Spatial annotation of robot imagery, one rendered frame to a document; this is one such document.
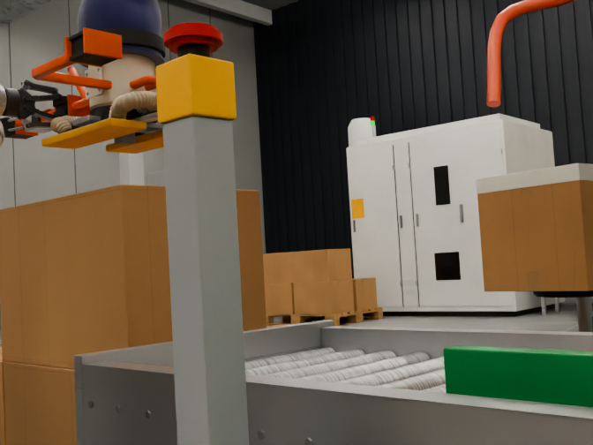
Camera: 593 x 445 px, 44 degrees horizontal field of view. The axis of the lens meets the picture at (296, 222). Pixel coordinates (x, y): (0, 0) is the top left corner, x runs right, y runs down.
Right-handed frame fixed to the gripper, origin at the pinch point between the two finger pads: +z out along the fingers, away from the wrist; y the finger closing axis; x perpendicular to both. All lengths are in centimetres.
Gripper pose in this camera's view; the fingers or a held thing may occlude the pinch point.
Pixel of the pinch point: (70, 109)
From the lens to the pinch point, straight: 221.6
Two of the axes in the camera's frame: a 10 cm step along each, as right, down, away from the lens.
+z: 6.8, 0.0, 7.3
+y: 0.6, 10.0, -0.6
